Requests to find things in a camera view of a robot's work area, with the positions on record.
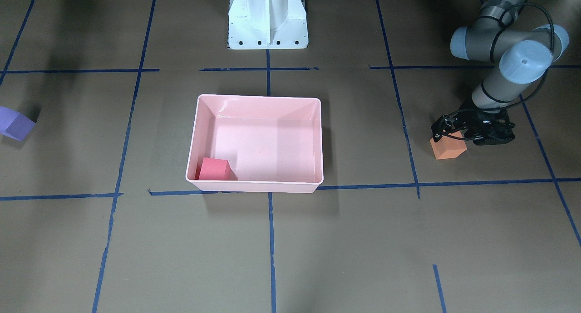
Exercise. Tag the orange foam block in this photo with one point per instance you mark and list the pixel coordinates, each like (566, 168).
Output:
(448, 148)

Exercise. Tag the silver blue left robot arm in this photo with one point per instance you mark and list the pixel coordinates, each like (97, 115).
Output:
(520, 59)

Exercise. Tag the purple foam block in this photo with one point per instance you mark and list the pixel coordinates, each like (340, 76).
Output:
(15, 125)

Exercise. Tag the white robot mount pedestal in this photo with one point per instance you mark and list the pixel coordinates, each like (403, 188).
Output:
(267, 24)

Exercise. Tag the red-pink foam block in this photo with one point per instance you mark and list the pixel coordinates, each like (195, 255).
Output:
(214, 169)

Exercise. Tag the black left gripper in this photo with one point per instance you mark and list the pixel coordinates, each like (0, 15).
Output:
(466, 116)

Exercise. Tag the pink plastic bin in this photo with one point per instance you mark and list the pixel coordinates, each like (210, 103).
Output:
(273, 144)

